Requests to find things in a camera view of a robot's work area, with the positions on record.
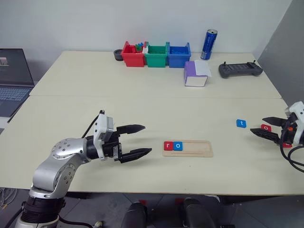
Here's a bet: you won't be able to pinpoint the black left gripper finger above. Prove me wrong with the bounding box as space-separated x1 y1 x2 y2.
117 148 153 164
116 123 146 135

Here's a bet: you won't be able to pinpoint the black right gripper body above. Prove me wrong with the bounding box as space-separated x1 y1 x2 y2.
279 113 298 146

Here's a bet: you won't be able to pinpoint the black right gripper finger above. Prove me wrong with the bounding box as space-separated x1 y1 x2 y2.
250 128 283 146
262 116 289 127

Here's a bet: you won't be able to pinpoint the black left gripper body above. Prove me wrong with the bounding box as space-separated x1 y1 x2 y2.
102 132 123 162

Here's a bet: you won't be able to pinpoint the wooden letter tray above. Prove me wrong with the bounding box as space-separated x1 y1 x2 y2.
162 140 214 158

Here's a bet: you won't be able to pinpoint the dark rounded shape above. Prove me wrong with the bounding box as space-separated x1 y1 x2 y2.
122 201 148 228
179 198 216 228

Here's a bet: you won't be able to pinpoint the dark grey handheld controller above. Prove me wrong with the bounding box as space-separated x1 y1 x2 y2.
218 61 264 79

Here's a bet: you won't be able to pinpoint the red plastic bin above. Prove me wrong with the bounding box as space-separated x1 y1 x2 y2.
121 41 146 68

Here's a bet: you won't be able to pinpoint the green plastic bin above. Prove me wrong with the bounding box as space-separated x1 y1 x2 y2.
144 42 168 68

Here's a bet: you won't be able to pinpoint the black round dish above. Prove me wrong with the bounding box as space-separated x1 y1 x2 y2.
113 48 124 62

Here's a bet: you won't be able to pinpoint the small coloured toy bricks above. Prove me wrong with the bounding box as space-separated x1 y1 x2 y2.
135 42 149 57

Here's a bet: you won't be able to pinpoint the purple and white box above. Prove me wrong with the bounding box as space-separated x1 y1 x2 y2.
183 60 213 88

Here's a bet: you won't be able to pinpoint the blue plastic bin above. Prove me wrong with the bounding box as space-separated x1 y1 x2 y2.
166 42 192 68

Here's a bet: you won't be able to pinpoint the white paper sheet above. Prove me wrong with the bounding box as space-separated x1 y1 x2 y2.
194 60 213 77

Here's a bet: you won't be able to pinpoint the blue drink can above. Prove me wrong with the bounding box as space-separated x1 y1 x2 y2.
200 28 219 61

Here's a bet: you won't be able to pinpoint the grey laptop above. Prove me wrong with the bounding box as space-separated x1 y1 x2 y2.
0 48 36 130

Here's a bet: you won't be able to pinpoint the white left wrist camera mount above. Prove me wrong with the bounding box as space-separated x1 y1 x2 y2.
93 113 117 161

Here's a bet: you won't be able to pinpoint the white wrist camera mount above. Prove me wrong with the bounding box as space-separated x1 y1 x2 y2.
284 101 304 146
93 113 117 161

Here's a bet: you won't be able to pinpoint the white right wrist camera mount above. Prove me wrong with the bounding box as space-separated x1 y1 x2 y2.
284 101 304 146

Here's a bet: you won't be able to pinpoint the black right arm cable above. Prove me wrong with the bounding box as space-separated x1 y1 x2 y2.
279 140 304 173

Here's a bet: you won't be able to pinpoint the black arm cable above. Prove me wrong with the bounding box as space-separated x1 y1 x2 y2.
81 110 105 139
279 140 304 173

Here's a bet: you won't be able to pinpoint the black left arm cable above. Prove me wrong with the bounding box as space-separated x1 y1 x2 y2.
81 110 105 139

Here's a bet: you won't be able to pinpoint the loose cables on floor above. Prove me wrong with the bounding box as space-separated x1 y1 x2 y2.
0 187 18 210

